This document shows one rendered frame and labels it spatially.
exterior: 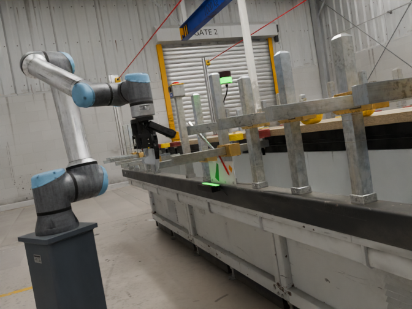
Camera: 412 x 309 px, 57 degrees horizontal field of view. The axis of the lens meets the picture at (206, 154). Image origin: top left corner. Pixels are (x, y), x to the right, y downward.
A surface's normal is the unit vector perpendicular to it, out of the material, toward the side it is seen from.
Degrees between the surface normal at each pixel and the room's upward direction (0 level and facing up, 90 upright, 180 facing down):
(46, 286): 90
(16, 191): 90
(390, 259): 90
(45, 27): 90
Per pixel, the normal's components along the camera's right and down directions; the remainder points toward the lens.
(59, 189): 0.71, -0.07
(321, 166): -0.91, 0.17
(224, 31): 0.37, -0.01
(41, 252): -0.61, 0.14
